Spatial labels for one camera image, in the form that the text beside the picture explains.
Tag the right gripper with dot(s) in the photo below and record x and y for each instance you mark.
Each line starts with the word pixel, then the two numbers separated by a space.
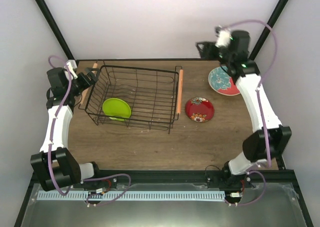
pixel 207 50

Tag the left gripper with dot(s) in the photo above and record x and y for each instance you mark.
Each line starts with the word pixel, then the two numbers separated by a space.
pixel 91 77

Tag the large red blue-flower plate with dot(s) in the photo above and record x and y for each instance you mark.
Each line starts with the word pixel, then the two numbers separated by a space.
pixel 221 82

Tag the lime green plate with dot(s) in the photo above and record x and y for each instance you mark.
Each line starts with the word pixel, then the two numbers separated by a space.
pixel 116 109

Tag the small red floral plate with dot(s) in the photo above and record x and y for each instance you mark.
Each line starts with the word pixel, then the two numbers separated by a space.
pixel 199 109

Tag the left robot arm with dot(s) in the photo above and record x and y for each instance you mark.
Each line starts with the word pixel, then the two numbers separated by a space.
pixel 54 165

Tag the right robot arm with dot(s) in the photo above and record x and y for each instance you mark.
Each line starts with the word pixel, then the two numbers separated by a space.
pixel 269 136

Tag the light blue slotted strip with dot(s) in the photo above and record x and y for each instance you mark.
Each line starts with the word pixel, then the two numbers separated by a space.
pixel 81 195

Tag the metal front panel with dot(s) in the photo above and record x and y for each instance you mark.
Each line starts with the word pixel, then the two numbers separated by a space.
pixel 264 205

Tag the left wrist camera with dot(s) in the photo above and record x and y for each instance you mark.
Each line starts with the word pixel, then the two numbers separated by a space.
pixel 72 67

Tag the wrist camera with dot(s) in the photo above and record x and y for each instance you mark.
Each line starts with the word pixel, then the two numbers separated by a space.
pixel 224 36
pixel 72 67

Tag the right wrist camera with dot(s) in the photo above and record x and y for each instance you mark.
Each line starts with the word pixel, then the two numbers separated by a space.
pixel 224 36

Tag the right wooden rack handle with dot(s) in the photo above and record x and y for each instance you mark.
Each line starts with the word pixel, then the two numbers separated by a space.
pixel 179 91

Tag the black wire dish rack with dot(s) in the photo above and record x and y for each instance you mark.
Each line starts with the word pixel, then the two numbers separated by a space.
pixel 151 93

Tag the left black frame post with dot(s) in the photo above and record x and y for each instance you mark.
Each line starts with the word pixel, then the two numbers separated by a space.
pixel 42 5

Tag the black frame post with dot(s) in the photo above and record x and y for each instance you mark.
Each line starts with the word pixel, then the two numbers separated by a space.
pixel 42 5
pixel 277 11

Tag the right black frame post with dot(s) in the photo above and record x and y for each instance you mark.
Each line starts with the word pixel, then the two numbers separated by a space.
pixel 277 11

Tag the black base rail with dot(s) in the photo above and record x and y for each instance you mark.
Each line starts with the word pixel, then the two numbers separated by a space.
pixel 213 178

